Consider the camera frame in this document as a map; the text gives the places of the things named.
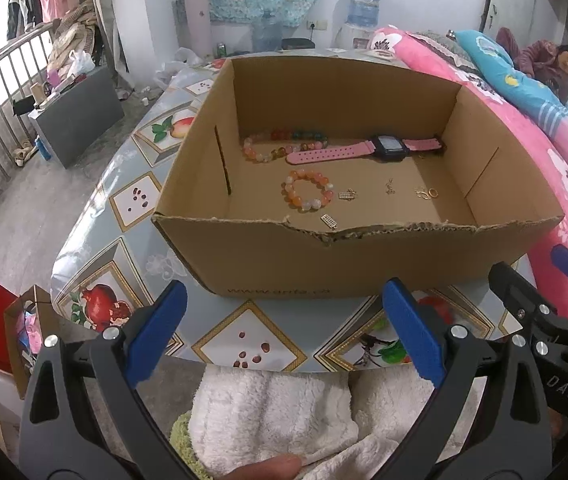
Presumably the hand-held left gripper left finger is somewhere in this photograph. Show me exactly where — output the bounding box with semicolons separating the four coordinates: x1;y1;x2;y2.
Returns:
18;280;189;480

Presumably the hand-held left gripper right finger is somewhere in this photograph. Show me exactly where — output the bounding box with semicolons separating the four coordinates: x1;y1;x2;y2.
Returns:
382;277;552;480

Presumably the brown cardboard box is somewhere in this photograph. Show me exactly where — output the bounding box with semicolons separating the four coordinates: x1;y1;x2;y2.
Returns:
151;55;565;300

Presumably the pink strap smart watch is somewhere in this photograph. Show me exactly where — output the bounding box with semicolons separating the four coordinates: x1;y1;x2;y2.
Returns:
286;134;445;166

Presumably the orange white bead bracelet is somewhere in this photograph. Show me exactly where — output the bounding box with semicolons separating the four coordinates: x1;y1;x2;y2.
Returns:
281;169;335;213

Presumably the multicoloured bead bracelet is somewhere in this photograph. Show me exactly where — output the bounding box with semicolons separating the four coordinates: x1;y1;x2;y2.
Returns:
241;128;329;163

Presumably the person's left hand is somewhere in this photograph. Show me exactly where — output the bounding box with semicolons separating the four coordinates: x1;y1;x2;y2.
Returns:
226;454;303;480

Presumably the pink flowered blanket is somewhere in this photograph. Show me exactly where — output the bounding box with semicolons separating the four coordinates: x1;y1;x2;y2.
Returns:
366;25;568;321

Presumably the brown paper bag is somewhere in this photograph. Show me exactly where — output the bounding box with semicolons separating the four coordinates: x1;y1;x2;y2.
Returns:
4;285;64;401

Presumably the blue pillow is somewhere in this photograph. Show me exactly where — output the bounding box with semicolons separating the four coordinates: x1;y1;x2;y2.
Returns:
454;29;568;136

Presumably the grey cabinet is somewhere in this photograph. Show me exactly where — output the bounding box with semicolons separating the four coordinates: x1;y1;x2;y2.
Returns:
28;66;125;170

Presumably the grey patterned pillow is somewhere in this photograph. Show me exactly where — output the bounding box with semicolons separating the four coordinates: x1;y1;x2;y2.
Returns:
409;30;475;68

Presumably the white plastic bag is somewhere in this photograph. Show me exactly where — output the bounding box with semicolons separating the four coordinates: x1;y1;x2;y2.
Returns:
66;50;95;76
154;47;205;86

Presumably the white water dispenser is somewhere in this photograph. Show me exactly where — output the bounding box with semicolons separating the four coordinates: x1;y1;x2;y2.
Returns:
336;24;379;51

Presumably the pile of clothes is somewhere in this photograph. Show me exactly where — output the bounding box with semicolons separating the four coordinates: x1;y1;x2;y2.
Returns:
46;0;104;81

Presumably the pink board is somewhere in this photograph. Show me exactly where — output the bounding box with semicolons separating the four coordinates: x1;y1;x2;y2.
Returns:
184;0;212;58

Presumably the blue water bottle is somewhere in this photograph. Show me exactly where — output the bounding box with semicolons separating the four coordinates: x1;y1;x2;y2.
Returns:
349;0;382;28

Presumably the clear water jug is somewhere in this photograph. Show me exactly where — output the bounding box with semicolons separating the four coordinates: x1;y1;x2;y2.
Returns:
256;12;285;53

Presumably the black hanging jacket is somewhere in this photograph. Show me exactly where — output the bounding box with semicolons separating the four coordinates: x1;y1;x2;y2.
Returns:
6;0;44;41

